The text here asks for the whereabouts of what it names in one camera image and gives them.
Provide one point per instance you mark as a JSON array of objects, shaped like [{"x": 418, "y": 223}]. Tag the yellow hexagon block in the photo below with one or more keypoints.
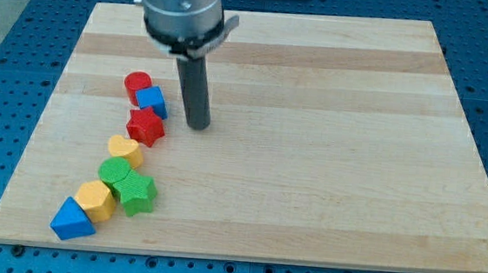
[{"x": 96, "y": 200}]

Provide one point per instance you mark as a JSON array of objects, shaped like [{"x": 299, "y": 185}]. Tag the yellow heart block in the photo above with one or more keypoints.
[{"x": 120, "y": 146}]

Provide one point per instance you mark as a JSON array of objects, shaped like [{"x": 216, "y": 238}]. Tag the green star block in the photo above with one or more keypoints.
[{"x": 136, "y": 193}]

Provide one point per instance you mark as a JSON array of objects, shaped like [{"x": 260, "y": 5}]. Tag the blue triangle block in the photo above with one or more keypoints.
[{"x": 71, "y": 222}]

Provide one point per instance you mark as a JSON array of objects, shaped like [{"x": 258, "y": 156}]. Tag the green cylinder block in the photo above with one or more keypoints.
[{"x": 112, "y": 171}]

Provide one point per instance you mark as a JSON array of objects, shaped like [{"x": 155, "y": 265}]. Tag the red cylinder block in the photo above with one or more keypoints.
[{"x": 137, "y": 80}]

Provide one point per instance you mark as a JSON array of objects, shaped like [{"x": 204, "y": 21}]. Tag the red star block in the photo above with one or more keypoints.
[{"x": 145, "y": 126}]

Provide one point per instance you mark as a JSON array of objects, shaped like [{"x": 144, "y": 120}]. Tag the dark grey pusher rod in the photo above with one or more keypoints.
[{"x": 194, "y": 89}]

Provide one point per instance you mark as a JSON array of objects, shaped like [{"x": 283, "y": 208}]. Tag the wooden board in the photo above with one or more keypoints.
[{"x": 334, "y": 141}]

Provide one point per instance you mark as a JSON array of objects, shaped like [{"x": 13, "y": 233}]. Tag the blue cube block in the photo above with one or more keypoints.
[{"x": 152, "y": 97}]

